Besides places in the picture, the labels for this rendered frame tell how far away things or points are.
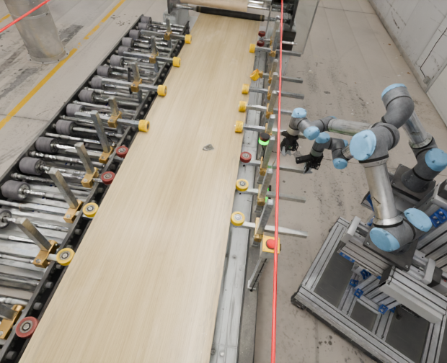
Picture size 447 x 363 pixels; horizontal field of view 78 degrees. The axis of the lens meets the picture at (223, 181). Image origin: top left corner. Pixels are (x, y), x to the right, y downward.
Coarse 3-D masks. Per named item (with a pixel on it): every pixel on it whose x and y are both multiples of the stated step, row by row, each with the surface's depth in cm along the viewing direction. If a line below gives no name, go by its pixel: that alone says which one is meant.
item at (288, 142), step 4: (292, 136) 162; (296, 136) 162; (284, 140) 170; (288, 140) 168; (292, 140) 162; (284, 144) 172; (288, 144) 167; (292, 144) 166; (296, 144) 168; (288, 148) 169; (292, 148) 169; (296, 148) 169
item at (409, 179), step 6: (402, 174) 168; (408, 174) 162; (414, 174) 158; (402, 180) 165; (408, 180) 163; (414, 180) 159; (420, 180) 157; (426, 180) 155; (408, 186) 162; (414, 186) 160; (420, 186) 158; (426, 186) 159
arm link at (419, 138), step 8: (392, 88) 139; (400, 88) 137; (384, 96) 142; (392, 96) 136; (400, 96) 133; (408, 96) 133; (384, 104) 142; (408, 120) 145; (416, 120) 146; (408, 128) 149; (416, 128) 149; (408, 136) 155; (416, 136) 152; (424, 136) 152; (432, 136) 155; (416, 144) 157; (424, 144) 154; (432, 144) 155; (416, 152) 159
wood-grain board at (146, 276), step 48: (192, 48) 278; (240, 48) 286; (192, 96) 227; (240, 96) 233; (144, 144) 188; (192, 144) 192; (240, 144) 195; (144, 192) 163; (192, 192) 166; (96, 240) 142; (144, 240) 144; (192, 240) 146; (96, 288) 127; (144, 288) 129; (192, 288) 131; (48, 336) 114; (96, 336) 115; (144, 336) 117; (192, 336) 118
